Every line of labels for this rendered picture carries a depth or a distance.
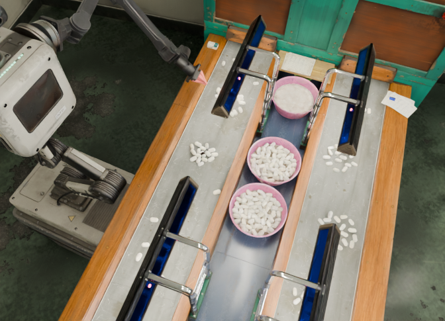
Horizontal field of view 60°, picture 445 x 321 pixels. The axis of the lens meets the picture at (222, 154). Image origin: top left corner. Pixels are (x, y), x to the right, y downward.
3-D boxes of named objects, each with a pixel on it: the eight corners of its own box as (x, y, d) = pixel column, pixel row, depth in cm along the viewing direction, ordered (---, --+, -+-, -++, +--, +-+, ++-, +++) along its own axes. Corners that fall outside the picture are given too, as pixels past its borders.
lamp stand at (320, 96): (298, 148, 206) (319, 94, 168) (307, 120, 216) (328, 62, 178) (334, 159, 204) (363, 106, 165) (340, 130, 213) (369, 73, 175)
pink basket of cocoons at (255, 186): (220, 232, 181) (221, 225, 173) (238, 184, 194) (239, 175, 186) (275, 251, 177) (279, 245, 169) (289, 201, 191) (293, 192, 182)
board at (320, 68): (273, 68, 223) (273, 67, 222) (279, 51, 231) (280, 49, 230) (329, 84, 218) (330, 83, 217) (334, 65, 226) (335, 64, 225)
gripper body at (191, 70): (202, 65, 201) (191, 55, 197) (195, 79, 196) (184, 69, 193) (195, 69, 206) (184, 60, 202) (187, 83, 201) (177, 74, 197)
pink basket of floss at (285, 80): (282, 130, 212) (285, 120, 204) (261, 94, 225) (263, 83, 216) (324, 115, 218) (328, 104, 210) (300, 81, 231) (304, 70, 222)
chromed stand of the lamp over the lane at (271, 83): (228, 127, 212) (231, 70, 174) (238, 100, 222) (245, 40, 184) (261, 137, 209) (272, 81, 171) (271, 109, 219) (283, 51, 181)
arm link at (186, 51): (159, 57, 194) (170, 47, 189) (166, 44, 202) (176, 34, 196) (178, 72, 199) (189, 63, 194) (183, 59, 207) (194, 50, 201)
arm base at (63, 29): (42, 45, 153) (38, 16, 145) (56, 38, 159) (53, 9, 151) (60, 52, 151) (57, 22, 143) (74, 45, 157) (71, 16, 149)
